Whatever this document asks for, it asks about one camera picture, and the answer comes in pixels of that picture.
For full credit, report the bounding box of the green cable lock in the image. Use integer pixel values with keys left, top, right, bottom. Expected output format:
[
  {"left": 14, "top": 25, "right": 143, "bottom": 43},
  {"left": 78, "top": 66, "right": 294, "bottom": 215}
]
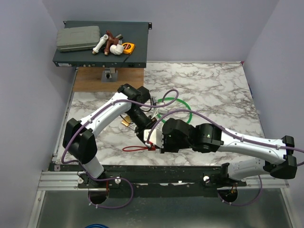
[{"left": 155, "top": 97, "right": 191, "bottom": 119}]

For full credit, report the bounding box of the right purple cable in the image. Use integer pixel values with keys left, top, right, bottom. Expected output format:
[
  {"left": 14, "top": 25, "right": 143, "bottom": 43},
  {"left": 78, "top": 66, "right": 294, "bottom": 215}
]
[{"left": 146, "top": 109, "right": 304, "bottom": 207}]

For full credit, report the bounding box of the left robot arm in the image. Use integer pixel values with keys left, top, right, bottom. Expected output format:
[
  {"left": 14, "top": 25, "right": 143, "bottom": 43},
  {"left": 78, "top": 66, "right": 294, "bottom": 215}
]
[{"left": 63, "top": 84, "right": 156, "bottom": 188}]

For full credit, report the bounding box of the white elbow fitting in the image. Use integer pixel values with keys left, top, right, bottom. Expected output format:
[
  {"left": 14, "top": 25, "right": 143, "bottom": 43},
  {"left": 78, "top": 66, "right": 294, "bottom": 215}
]
[{"left": 110, "top": 44, "right": 124, "bottom": 55}]

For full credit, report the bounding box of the grey plastic case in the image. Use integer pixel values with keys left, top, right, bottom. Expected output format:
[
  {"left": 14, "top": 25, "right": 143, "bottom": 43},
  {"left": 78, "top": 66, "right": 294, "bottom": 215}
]
[{"left": 56, "top": 26, "right": 101, "bottom": 52}]

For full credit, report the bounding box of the purple cable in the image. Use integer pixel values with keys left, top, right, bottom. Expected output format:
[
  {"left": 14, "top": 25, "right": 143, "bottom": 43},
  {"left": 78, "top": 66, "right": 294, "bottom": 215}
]
[
  {"left": 146, "top": 109, "right": 304, "bottom": 207},
  {"left": 61, "top": 89, "right": 180, "bottom": 209}
]

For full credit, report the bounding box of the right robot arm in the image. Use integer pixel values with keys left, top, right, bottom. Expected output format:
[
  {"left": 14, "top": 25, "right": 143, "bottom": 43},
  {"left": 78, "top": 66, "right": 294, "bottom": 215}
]
[{"left": 161, "top": 118, "right": 297, "bottom": 186}]

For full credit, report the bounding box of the white pipe fitting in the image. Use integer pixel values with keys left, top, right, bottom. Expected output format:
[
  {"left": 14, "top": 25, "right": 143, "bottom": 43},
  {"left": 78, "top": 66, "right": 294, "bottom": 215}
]
[{"left": 92, "top": 34, "right": 109, "bottom": 55}]

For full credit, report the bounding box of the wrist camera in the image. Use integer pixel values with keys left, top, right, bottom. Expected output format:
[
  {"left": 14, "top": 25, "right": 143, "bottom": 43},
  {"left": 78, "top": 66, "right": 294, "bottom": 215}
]
[
  {"left": 143, "top": 129, "right": 164, "bottom": 148},
  {"left": 152, "top": 108, "right": 168, "bottom": 119}
]

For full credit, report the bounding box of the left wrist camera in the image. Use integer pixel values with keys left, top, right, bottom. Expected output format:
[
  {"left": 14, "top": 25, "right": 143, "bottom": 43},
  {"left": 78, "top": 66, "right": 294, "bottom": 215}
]
[{"left": 152, "top": 108, "right": 168, "bottom": 119}]

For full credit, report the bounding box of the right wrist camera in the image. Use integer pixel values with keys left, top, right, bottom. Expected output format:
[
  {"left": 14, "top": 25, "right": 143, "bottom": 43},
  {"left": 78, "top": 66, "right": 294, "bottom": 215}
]
[{"left": 143, "top": 129, "right": 164, "bottom": 148}]

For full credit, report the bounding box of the brass padlock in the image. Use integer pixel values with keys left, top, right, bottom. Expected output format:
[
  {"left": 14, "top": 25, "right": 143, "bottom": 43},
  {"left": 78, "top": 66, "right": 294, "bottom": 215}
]
[{"left": 121, "top": 115, "right": 133, "bottom": 127}]

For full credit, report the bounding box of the yellow tape measure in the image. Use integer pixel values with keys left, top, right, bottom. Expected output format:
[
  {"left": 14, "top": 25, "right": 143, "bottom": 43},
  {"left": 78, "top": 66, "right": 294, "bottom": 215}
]
[{"left": 122, "top": 42, "right": 136, "bottom": 55}]

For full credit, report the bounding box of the wooden board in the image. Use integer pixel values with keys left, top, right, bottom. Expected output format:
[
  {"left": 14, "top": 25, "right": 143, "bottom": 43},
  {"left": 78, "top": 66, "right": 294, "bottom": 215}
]
[{"left": 72, "top": 67, "right": 145, "bottom": 93}]

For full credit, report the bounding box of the grey metal bracket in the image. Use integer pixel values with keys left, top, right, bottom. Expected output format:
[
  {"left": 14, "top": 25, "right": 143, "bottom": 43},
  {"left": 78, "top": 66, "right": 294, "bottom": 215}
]
[{"left": 101, "top": 67, "right": 118, "bottom": 83}]

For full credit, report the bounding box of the brown pipe fitting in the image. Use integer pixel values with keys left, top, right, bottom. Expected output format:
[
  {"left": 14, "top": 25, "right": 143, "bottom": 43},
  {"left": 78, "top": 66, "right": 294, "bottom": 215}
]
[{"left": 104, "top": 30, "right": 123, "bottom": 56}]

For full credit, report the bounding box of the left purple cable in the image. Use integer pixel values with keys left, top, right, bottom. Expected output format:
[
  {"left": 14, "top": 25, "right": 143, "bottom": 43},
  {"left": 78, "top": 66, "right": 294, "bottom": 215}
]
[{"left": 61, "top": 89, "right": 180, "bottom": 209}]

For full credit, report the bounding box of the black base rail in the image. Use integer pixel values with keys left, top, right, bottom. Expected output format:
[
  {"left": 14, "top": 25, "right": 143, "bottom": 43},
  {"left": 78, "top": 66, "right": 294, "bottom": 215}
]
[{"left": 78, "top": 165, "right": 246, "bottom": 198}]

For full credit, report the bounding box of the red cable lock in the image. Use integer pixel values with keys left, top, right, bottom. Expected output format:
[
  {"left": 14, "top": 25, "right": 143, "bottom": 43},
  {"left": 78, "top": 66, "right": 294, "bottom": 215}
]
[{"left": 122, "top": 146, "right": 156, "bottom": 152}]

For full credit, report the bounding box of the dark rack switch box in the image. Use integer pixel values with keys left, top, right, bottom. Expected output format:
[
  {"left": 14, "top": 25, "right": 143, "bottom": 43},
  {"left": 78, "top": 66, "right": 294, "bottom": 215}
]
[{"left": 53, "top": 20, "right": 152, "bottom": 68}]

